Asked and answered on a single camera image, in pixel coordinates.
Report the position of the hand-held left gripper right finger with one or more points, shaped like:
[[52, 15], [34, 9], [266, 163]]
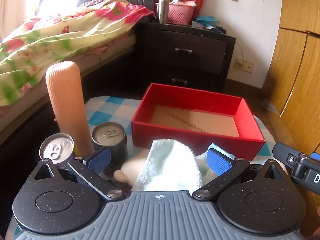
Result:
[[217, 162]]

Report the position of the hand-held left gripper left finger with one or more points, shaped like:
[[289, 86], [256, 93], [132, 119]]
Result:
[[100, 158]]

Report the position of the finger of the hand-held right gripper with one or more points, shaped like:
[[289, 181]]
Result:
[[282, 152]]

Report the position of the cream plush toy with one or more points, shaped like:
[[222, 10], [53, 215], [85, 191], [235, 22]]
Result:
[[130, 167]]

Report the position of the pale green towel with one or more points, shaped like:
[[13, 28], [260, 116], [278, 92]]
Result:
[[167, 167]]

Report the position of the red cardboard box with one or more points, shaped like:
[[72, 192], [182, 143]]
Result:
[[160, 140]]

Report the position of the black drink can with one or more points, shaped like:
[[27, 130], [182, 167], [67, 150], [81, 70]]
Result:
[[117, 150]]

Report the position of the yellow blue drink can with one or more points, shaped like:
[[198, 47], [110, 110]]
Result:
[[56, 147]]

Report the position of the peach ribbed cylinder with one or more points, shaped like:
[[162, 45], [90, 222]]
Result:
[[66, 100]]

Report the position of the dark nightstand drawer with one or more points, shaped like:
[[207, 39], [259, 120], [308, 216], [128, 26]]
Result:
[[195, 81], [160, 52]]

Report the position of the light wooden wardrobe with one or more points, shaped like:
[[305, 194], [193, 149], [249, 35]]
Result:
[[295, 67]]

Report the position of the dark wooden nightstand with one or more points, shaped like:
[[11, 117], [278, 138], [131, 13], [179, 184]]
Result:
[[231, 62]]

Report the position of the floral blanket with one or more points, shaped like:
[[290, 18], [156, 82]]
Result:
[[62, 37]]

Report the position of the blue paper sheet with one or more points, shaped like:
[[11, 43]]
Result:
[[207, 18]]

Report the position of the pink plastic basket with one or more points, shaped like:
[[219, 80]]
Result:
[[178, 15]]

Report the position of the steel thermos bottle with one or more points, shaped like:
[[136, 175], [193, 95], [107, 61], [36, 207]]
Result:
[[163, 10]]

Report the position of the cream wall socket plate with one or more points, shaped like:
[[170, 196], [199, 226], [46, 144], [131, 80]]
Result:
[[246, 65]]

